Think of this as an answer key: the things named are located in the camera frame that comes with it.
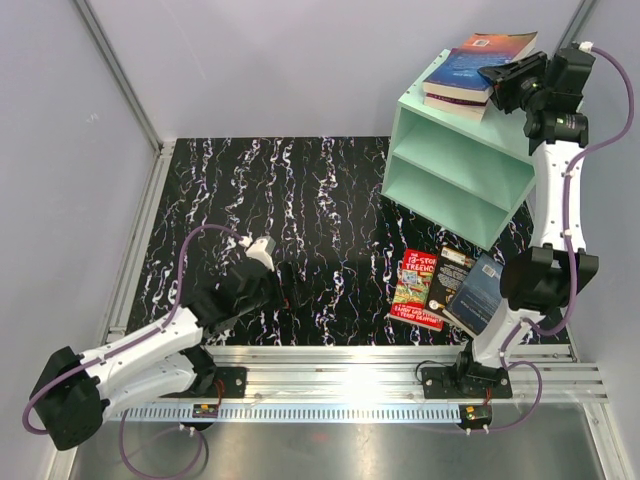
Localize purple treehouse book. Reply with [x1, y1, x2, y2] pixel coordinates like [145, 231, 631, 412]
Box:
[423, 48, 489, 123]

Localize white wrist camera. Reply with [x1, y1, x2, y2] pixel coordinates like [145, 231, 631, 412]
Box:
[239, 235, 276, 271]
[571, 41, 594, 54]

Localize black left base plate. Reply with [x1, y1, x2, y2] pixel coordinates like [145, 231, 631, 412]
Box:
[163, 366, 248, 399]

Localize white slotted cable duct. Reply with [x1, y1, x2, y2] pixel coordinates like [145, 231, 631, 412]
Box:
[127, 402, 461, 424]

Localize right aluminium frame post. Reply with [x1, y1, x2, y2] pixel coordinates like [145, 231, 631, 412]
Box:
[553, 0, 599, 52]

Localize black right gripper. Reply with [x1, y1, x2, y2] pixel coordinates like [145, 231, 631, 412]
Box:
[477, 50, 550, 114]

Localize aluminium frame post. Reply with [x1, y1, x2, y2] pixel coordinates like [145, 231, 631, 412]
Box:
[553, 0, 599, 52]
[71, 0, 164, 154]

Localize left aluminium frame post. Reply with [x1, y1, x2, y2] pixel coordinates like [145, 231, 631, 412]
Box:
[71, 0, 164, 154]

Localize mint green wooden shelf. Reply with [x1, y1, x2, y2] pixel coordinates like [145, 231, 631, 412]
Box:
[381, 79, 535, 250]

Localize right control board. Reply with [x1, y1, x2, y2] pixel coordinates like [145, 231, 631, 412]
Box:
[459, 404, 493, 429]

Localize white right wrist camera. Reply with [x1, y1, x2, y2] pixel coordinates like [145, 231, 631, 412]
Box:
[571, 41, 594, 54]

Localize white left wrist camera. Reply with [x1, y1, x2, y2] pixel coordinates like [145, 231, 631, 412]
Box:
[239, 235, 276, 271]

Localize red treehouse book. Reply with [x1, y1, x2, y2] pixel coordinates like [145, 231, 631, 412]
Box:
[388, 249, 444, 332]

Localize black paperback book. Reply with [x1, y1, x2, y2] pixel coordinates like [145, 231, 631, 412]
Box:
[425, 246, 475, 315]

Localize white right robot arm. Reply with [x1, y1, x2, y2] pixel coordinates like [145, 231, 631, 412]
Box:
[443, 42, 599, 398]

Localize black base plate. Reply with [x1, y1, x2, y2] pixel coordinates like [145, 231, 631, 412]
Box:
[163, 366, 248, 399]
[416, 363, 513, 400]

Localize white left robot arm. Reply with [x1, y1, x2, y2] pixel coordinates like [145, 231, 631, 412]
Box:
[27, 259, 303, 451]

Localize aluminium mounting rail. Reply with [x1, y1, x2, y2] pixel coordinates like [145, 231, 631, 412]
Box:
[207, 345, 608, 405]

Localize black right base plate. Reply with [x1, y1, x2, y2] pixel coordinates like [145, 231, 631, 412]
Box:
[416, 363, 513, 400]

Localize dark blue paperback book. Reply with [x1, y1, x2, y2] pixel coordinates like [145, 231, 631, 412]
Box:
[444, 254, 503, 338]

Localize black marbled table mat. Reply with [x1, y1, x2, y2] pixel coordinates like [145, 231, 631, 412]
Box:
[128, 137, 571, 347]

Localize left control board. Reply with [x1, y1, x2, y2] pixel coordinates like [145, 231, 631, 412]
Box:
[192, 403, 219, 419]

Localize blue orange sunset book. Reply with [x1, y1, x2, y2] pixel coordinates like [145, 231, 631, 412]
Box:
[423, 32, 538, 103]

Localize control board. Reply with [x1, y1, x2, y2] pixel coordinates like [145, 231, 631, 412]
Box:
[459, 404, 493, 429]
[192, 403, 219, 419]

